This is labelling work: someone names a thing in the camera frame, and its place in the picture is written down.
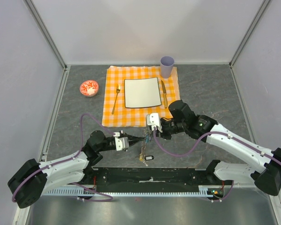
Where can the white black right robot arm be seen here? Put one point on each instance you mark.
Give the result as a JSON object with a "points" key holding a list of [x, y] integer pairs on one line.
{"points": [[262, 166]]}

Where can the orange white checkered cloth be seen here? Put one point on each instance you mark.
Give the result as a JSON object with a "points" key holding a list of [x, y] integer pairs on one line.
{"points": [[135, 117]]}

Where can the gold knife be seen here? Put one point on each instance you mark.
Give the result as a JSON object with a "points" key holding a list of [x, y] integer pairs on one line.
{"points": [[164, 94]]}

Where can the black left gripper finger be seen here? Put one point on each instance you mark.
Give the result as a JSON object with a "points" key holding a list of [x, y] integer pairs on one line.
{"points": [[134, 142], [132, 138]]}

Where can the gold fork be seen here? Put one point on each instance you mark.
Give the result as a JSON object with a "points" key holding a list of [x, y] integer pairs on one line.
{"points": [[118, 89]]}

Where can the grey slotted cable duct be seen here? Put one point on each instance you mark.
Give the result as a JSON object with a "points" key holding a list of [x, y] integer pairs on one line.
{"points": [[78, 191]]}

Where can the lilac plastic cup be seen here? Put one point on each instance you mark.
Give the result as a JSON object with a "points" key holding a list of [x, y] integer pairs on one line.
{"points": [[166, 66]]}

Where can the red white patterned bowl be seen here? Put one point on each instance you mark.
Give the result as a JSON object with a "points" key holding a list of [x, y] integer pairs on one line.
{"points": [[89, 88]]}

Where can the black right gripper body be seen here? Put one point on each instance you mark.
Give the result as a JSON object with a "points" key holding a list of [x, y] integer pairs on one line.
{"points": [[170, 127]]}

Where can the white square plate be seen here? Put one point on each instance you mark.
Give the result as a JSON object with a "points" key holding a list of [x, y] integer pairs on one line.
{"points": [[142, 93]]}

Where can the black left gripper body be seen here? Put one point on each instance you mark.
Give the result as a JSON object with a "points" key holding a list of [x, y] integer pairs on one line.
{"points": [[109, 146]]}

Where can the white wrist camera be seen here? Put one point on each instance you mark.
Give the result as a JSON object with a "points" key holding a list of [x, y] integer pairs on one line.
{"points": [[121, 141], [153, 120]]}

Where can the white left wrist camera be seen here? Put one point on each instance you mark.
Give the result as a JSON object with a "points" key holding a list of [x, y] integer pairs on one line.
{"points": [[121, 141]]}

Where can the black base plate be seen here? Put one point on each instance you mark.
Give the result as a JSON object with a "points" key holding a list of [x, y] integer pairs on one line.
{"points": [[150, 180]]}

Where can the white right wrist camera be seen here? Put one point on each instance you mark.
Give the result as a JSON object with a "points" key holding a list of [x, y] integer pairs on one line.
{"points": [[153, 120]]}

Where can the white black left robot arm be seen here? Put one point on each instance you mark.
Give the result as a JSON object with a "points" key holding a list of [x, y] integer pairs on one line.
{"points": [[34, 179]]}

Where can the black key tag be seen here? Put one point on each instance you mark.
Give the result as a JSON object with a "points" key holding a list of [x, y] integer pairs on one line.
{"points": [[148, 158]]}

